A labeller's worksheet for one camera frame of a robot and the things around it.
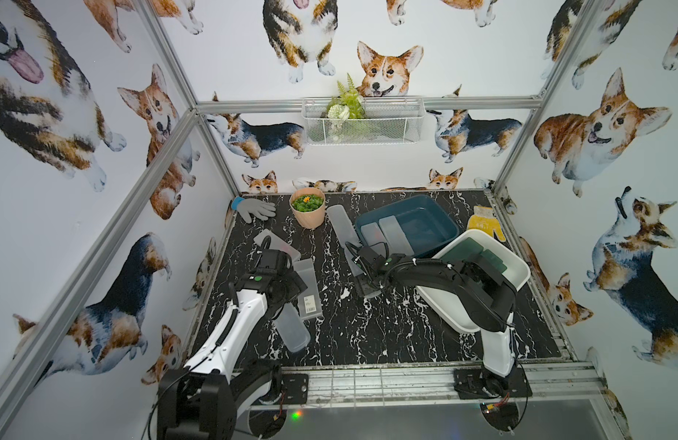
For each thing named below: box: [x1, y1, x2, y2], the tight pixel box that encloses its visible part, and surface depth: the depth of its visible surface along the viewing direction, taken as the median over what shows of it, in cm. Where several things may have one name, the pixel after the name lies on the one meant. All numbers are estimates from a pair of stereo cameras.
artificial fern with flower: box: [326, 72, 366, 143], surface depth 86 cm
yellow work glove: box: [467, 205, 507, 242], surface depth 112 cm
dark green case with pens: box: [440, 237, 484, 263], surface depth 100 cm
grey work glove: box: [230, 196, 276, 224], surface depth 116 cm
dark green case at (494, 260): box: [480, 249, 508, 275], surface depth 97 cm
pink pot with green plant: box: [289, 187, 327, 230], surface depth 105 cm
